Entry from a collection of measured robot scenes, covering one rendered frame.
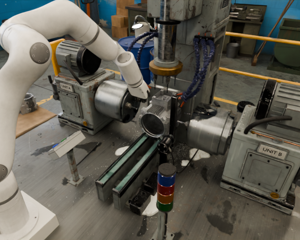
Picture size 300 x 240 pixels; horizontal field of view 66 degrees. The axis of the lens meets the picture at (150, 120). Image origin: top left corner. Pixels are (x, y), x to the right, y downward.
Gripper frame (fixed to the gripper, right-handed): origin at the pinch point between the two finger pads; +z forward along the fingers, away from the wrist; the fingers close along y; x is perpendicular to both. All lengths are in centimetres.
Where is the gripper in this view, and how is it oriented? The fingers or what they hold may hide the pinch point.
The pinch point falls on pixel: (143, 98)
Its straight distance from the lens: 126.1
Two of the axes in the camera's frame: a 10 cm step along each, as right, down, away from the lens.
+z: 2.4, 4.8, 8.4
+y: 8.7, 2.8, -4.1
